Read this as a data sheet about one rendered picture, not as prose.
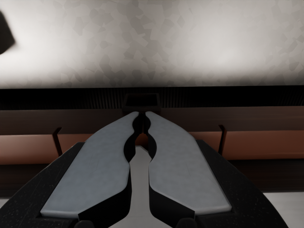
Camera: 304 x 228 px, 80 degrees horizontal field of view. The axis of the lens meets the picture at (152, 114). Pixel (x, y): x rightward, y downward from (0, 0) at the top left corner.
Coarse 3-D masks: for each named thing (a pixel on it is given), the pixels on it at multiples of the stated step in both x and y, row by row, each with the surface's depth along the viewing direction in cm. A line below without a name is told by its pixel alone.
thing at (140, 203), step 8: (136, 176) 16; (144, 176) 16; (136, 184) 17; (144, 184) 17; (136, 192) 17; (144, 192) 17; (136, 200) 18; (144, 200) 18; (136, 208) 18; (144, 208) 18; (128, 216) 19; (136, 216) 19
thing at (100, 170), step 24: (120, 120) 11; (96, 144) 9; (120, 144) 9; (72, 168) 8; (96, 168) 8; (120, 168) 8; (72, 192) 7; (96, 192) 7; (120, 192) 7; (48, 216) 6; (72, 216) 6; (96, 216) 6; (120, 216) 7
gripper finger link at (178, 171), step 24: (144, 120) 12; (168, 120) 11; (168, 144) 9; (192, 144) 9; (168, 168) 8; (192, 168) 8; (168, 192) 7; (192, 192) 6; (216, 192) 6; (168, 216) 7; (192, 216) 6
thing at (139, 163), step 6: (138, 150) 15; (144, 150) 15; (138, 156) 15; (144, 156) 15; (132, 162) 16; (138, 162) 16; (144, 162) 16; (132, 168) 16; (138, 168) 16; (144, 168) 16
